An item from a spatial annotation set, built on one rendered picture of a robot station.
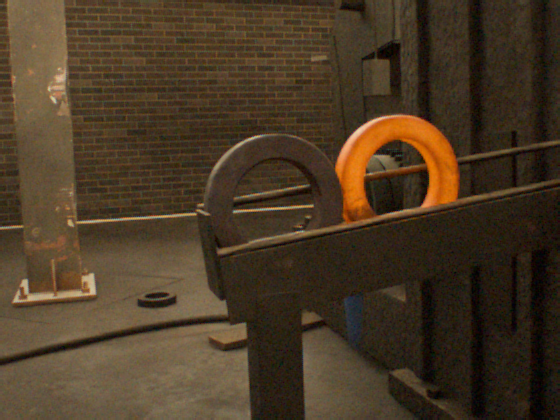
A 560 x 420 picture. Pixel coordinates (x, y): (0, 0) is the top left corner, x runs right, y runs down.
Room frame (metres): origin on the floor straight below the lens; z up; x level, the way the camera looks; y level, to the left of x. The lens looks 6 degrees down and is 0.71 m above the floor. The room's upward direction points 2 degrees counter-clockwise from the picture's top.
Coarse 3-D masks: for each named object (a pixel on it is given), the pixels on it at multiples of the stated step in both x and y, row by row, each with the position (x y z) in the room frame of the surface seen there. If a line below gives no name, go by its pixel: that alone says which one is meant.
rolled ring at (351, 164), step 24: (384, 120) 0.85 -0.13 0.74; (408, 120) 0.86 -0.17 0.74; (360, 144) 0.83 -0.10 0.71; (432, 144) 0.87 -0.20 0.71; (336, 168) 0.85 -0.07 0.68; (360, 168) 0.83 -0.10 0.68; (432, 168) 0.89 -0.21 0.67; (456, 168) 0.88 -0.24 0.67; (360, 192) 0.83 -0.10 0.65; (432, 192) 0.89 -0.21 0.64; (456, 192) 0.88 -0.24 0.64; (360, 216) 0.83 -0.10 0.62
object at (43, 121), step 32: (32, 0) 3.05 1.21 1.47; (32, 32) 3.04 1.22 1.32; (64, 32) 3.09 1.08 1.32; (32, 64) 3.04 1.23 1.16; (64, 64) 3.08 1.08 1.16; (32, 96) 3.04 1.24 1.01; (64, 96) 3.06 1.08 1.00; (32, 128) 3.04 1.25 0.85; (64, 128) 3.08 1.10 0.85; (32, 160) 3.03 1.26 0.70; (64, 160) 3.08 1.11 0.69; (32, 192) 3.03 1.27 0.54; (64, 192) 3.07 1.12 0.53; (32, 224) 3.03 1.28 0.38; (64, 224) 3.07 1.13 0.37; (32, 256) 3.02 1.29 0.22; (64, 256) 3.07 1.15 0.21; (32, 288) 3.02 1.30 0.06; (64, 288) 3.06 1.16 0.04
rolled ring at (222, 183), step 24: (240, 144) 0.79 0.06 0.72; (264, 144) 0.79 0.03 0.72; (288, 144) 0.80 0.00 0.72; (312, 144) 0.81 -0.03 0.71; (216, 168) 0.78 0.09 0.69; (240, 168) 0.78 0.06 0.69; (312, 168) 0.81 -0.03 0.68; (216, 192) 0.77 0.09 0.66; (336, 192) 0.82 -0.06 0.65; (216, 216) 0.77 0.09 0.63; (312, 216) 0.84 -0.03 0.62; (336, 216) 0.82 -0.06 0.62; (216, 240) 0.77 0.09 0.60; (240, 240) 0.78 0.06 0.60
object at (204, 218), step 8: (200, 216) 0.78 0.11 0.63; (208, 216) 0.74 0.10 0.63; (200, 224) 0.79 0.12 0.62; (208, 224) 0.74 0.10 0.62; (200, 232) 0.80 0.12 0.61; (208, 232) 0.75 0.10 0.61; (200, 240) 0.81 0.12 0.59; (208, 240) 0.76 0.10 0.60; (208, 248) 0.77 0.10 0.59; (216, 248) 0.75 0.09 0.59; (208, 256) 0.78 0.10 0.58; (216, 256) 0.75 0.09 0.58; (208, 264) 0.79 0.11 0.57; (216, 264) 0.75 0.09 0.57; (208, 272) 0.80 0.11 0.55; (216, 272) 0.75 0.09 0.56; (208, 280) 0.81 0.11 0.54; (216, 280) 0.75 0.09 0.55; (216, 288) 0.76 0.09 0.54; (224, 296) 0.75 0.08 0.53
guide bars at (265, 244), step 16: (512, 192) 0.88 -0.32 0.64; (528, 192) 0.89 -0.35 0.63; (432, 208) 0.84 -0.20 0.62; (448, 208) 0.85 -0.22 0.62; (352, 224) 0.80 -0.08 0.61; (368, 224) 0.81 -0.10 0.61; (272, 240) 0.77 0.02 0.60; (288, 240) 0.77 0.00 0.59; (304, 240) 0.78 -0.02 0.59; (224, 256) 0.75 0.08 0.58
